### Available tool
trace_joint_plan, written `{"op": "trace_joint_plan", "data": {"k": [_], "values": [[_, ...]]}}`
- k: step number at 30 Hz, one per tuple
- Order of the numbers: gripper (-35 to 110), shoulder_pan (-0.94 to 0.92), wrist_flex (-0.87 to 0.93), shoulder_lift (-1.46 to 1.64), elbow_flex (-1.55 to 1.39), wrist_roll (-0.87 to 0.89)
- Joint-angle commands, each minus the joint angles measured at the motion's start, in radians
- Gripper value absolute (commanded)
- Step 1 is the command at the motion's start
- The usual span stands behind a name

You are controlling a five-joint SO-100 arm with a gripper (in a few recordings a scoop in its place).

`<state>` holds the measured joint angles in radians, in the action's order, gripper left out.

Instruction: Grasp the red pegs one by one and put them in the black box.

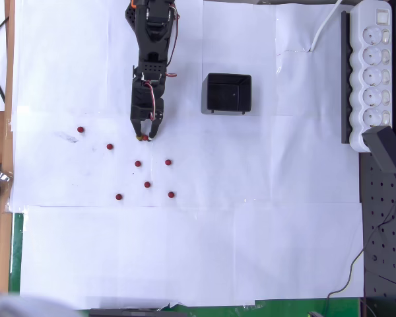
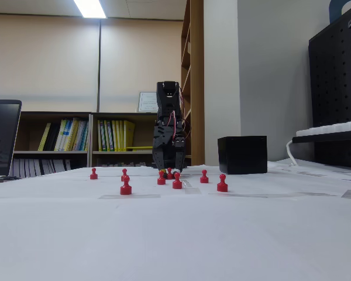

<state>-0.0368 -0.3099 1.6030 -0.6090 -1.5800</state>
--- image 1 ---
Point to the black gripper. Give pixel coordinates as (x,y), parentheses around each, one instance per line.
(139,114)

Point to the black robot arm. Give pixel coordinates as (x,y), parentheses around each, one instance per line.
(153,46)

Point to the black box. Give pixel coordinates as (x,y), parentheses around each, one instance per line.
(227,86)

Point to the white paper table cover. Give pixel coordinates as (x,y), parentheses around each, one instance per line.
(184,247)

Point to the green cutting mat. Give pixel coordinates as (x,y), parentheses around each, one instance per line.
(17,251)

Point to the black flat device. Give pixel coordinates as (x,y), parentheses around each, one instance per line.
(135,313)

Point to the grey blurred round object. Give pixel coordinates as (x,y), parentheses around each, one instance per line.
(13,305)

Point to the white power strip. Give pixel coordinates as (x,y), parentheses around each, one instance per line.
(371,76)

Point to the black power adapter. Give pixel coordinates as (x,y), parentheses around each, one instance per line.
(381,148)

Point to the black pegboard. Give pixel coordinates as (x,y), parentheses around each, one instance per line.
(386,264)

